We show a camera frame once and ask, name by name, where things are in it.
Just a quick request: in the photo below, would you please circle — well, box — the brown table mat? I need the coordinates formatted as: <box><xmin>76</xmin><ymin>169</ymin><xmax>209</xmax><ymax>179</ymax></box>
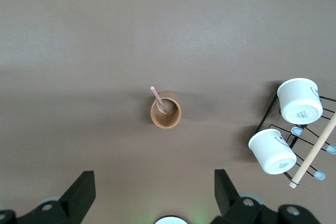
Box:
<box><xmin>0</xmin><ymin>0</ymin><xmax>336</xmax><ymax>224</ymax></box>

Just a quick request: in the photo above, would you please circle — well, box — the black wire cup rack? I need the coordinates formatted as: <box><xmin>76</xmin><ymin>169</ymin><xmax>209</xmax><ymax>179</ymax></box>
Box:
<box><xmin>253</xmin><ymin>95</ymin><xmax>336</xmax><ymax>189</ymax></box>

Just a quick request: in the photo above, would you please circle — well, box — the brown cylindrical holder cup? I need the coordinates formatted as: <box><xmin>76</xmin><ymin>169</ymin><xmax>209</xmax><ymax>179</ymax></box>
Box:
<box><xmin>150</xmin><ymin>90</ymin><xmax>182</xmax><ymax>130</ymax></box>

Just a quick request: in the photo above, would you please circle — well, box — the white cup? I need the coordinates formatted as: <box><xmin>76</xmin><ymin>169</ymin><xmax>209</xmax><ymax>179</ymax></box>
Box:
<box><xmin>277</xmin><ymin>78</ymin><xmax>323</xmax><ymax>125</ymax></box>
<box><xmin>248</xmin><ymin>129</ymin><xmax>297</xmax><ymax>175</ymax></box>

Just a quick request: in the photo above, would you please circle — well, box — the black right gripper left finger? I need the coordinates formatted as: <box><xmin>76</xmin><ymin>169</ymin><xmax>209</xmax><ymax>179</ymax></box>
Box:
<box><xmin>0</xmin><ymin>170</ymin><xmax>96</xmax><ymax>224</ymax></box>

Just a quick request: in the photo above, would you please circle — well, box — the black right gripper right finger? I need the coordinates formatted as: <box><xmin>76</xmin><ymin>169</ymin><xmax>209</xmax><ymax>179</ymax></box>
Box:
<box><xmin>211</xmin><ymin>168</ymin><xmax>320</xmax><ymax>224</ymax></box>

